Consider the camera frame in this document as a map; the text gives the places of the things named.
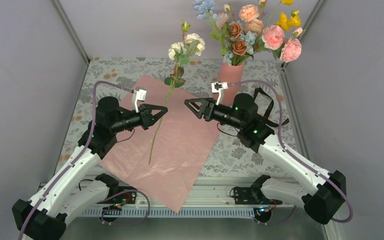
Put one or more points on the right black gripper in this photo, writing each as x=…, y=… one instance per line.
x=206, y=107

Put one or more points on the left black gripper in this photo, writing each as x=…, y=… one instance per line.
x=146, y=117

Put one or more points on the pink cylindrical vase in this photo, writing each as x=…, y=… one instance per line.
x=230, y=74

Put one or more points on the purple pink wrapping paper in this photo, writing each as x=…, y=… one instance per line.
x=165, y=160

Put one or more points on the white rose flower stem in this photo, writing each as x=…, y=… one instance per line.
x=180, y=53

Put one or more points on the orange red flower stem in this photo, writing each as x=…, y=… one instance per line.
x=238, y=47

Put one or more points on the bright pink rose flower stem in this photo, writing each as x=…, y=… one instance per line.
x=283, y=49

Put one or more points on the yellow flower stem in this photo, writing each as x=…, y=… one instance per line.
x=284, y=21

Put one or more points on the light blue peony flower stem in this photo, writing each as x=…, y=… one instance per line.
x=249, y=37

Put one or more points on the peach rose flower stem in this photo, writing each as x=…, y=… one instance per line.
x=251, y=17

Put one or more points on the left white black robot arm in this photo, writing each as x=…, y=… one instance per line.
x=46, y=215

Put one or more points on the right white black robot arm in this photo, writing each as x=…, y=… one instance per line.
x=319, y=192

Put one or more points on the floral patterned table mat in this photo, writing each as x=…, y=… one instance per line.
x=228, y=157

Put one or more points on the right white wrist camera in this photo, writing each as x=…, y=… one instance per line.
x=218, y=87

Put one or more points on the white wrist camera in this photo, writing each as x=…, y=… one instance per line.
x=138, y=95
x=218, y=87

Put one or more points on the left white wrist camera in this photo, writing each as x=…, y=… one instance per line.
x=138, y=95

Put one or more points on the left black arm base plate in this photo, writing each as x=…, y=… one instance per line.
x=125, y=198

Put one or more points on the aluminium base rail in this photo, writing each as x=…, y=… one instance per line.
x=208, y=198

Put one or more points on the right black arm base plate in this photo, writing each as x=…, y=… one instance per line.
x=242, y=195

